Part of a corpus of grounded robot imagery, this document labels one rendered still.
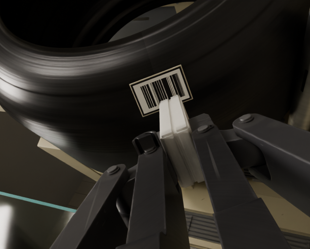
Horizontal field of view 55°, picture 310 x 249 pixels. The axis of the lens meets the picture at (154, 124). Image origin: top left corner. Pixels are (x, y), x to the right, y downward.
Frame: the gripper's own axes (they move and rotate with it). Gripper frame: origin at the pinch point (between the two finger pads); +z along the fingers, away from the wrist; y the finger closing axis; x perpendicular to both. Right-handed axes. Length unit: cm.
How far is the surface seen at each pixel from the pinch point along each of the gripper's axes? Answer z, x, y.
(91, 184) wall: 392, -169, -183
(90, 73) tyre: 17.7, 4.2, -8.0
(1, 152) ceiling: 281, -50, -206
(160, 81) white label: 15.5, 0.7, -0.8
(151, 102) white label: 15.6, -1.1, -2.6
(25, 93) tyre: 20.6, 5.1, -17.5
